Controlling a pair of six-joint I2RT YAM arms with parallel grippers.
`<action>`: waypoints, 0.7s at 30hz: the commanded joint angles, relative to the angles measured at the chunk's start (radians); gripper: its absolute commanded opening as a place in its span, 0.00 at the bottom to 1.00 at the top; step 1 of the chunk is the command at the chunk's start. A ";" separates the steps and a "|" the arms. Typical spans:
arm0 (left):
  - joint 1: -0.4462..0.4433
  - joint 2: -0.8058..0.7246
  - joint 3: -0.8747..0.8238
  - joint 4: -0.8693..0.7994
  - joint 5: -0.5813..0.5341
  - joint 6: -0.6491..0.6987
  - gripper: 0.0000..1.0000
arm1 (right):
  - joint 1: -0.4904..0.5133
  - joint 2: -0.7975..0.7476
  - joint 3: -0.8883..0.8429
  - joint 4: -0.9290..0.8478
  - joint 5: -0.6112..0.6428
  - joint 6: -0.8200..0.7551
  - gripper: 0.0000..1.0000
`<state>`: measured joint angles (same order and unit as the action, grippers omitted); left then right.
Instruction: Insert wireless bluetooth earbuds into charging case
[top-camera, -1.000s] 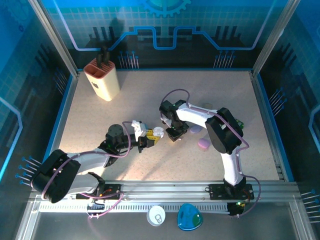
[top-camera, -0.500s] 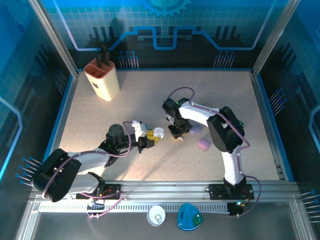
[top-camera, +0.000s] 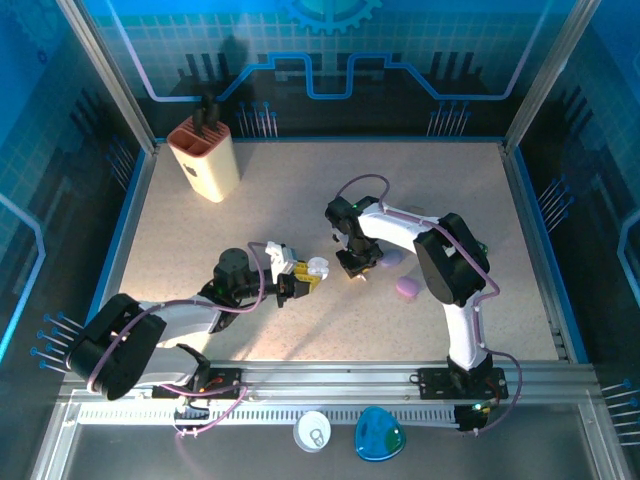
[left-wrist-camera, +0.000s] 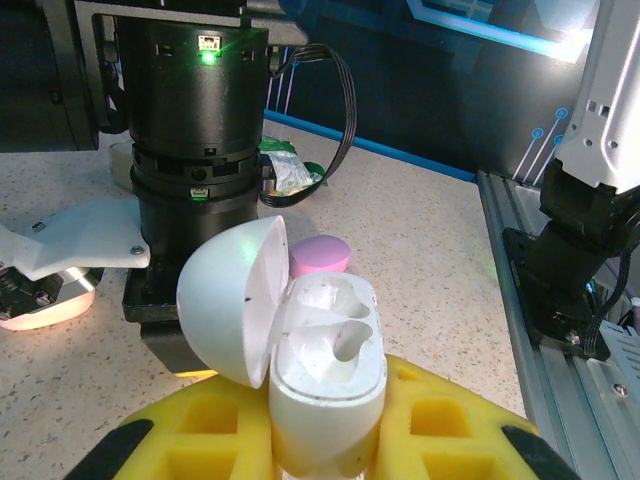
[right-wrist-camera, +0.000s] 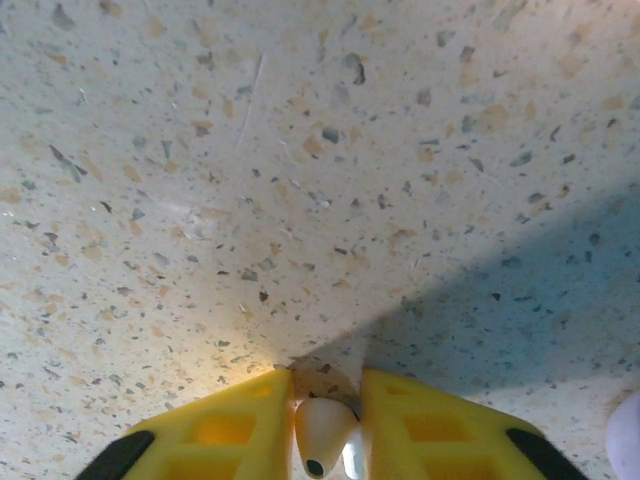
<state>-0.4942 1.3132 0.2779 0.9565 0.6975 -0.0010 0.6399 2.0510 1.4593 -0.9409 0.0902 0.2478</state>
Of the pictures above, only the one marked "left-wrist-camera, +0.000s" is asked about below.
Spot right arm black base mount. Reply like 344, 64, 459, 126
502, 227, 611, 361

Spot white earbud charging case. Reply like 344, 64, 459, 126
175, 214, 389, 476

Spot white slotted cable duct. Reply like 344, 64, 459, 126
597, 319, 640, 386

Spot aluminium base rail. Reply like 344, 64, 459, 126
477, 169, 640, 480

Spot black ribbon cable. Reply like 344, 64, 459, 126
259, 43, 357, 209

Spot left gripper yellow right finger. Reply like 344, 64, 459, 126
372, 353, 581, 480

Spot purple earbud charging case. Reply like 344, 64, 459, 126
291, 233, 351, 277

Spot green snack packet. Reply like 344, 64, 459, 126
257, 137, 329, 197

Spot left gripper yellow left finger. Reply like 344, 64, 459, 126
62, 367, 276, 480

